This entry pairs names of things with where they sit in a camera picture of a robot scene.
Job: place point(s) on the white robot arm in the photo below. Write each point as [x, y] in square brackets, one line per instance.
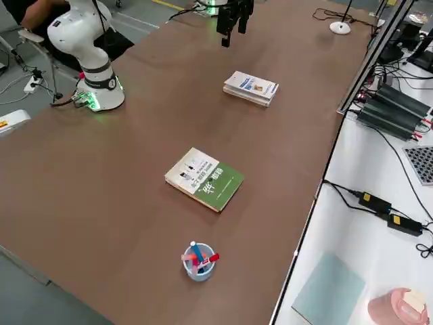
[211, 6]
[81, 37]

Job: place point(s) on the white desk lamp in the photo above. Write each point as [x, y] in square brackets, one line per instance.
[340, 27]

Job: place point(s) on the pale teal board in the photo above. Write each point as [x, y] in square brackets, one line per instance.
[328, 291]

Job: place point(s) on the black power adapter yellow label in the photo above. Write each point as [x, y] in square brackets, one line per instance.
[375, 202]
[404, 224]

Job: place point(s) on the red marker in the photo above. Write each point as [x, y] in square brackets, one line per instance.
[213, 258]

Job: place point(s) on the black computer monitor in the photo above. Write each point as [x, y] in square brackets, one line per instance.
[423, 57]

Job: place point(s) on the green and white book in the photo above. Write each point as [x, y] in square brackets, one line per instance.
[209, 183]

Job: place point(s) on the checker pattern pad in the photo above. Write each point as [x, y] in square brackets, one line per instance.
[421, 166]

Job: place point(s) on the white side desk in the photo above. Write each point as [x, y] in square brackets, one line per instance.
[355, 243]

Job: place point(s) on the aluminium profile post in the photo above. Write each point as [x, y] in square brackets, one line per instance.
[366, 67]

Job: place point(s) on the white device yellow label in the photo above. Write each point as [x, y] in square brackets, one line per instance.
[13, 123]

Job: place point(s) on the light blue pen cup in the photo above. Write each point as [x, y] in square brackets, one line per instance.
[199, 276]

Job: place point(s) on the white floor power strip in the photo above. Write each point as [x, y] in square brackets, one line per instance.
[34, 84]

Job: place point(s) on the pink round container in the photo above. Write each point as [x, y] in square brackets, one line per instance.
[389, 308]

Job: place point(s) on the dark finned power supply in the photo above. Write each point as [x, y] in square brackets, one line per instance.
[406, 98]
[389, 118]

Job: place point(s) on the blue marker white cap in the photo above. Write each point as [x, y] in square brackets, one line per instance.
[198, 254]

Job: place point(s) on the pink marker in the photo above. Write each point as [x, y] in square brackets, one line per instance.
[187, 257]

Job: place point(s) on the grey office chair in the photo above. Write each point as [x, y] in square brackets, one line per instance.
[32, 35]

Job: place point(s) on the white paperback book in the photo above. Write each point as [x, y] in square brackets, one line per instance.
[250, 88]

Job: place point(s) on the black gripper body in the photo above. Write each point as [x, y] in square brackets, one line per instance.
[236, 5]

